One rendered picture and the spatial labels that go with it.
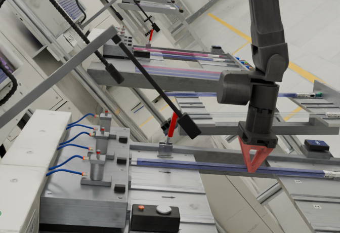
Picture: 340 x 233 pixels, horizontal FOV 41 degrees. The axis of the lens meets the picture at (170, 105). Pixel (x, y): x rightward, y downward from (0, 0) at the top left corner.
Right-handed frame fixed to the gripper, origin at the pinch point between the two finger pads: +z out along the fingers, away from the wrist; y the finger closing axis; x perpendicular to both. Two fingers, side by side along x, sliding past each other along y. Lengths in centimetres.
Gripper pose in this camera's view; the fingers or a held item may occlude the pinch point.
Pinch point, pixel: (250, 167)
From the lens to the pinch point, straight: 103.6
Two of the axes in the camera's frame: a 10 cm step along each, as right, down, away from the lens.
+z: -1.2, 9.5, 2.8
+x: 9.9, 0.9, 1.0
